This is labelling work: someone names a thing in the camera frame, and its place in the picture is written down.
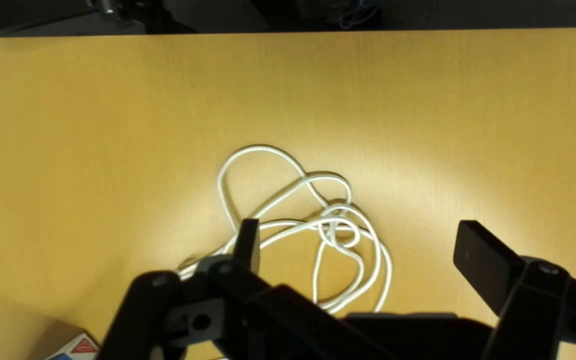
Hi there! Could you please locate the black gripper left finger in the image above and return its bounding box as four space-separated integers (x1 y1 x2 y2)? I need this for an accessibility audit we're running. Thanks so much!
95 218 384 360

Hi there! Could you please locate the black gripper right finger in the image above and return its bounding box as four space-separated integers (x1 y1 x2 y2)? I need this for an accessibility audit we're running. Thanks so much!
451 218 576 360

